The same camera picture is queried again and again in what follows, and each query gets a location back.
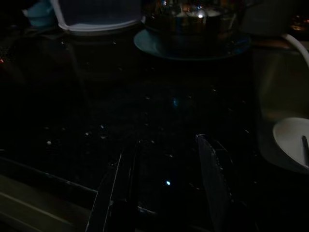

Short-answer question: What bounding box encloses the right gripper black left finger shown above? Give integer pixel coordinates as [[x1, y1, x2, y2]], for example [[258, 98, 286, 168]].
[[84, 144, 139, 232]]

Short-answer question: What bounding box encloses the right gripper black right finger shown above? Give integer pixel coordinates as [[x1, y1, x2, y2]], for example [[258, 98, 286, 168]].
[[196, 134, 244, 232]]

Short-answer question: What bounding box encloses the teal plate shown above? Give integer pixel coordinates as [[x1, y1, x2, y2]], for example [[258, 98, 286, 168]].
[[133, 28, 252, 61]]

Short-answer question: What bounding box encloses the white bowl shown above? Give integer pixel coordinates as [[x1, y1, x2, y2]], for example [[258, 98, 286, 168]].
[[272, 117, 309, 175]]

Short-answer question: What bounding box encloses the white plastic container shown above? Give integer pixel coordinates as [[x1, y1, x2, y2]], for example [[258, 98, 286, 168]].
[[49, 0, 146, 32]]

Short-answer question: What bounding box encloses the small teal object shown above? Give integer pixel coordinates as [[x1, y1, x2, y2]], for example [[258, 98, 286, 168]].
[[23, 1, 56, 27]]

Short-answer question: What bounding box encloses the white cable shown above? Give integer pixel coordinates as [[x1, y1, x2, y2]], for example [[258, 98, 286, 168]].
[[281, 33, 309, 71]]

